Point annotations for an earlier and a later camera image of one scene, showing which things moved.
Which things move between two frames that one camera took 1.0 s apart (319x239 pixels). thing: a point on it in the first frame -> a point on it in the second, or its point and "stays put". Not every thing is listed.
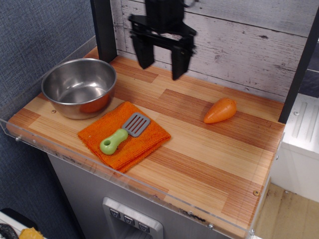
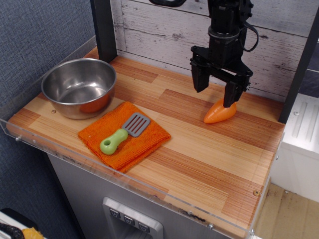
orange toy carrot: x=221 y=110 stays put
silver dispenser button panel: x=122 y=222 stays put
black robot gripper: x=165 y=16 -> x=223 y=59
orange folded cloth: x=133 y=151 stays put
